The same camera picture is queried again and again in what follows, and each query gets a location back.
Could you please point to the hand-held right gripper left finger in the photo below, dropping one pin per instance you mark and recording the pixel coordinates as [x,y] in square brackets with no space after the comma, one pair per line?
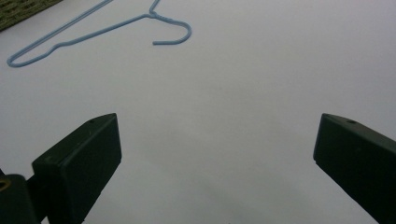
[77,161]

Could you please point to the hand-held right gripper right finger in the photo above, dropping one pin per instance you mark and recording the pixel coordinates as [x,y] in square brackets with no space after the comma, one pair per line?
[358,155]

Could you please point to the woven wicker basket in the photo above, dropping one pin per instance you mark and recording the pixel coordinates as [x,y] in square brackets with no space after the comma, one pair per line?
[18,11]

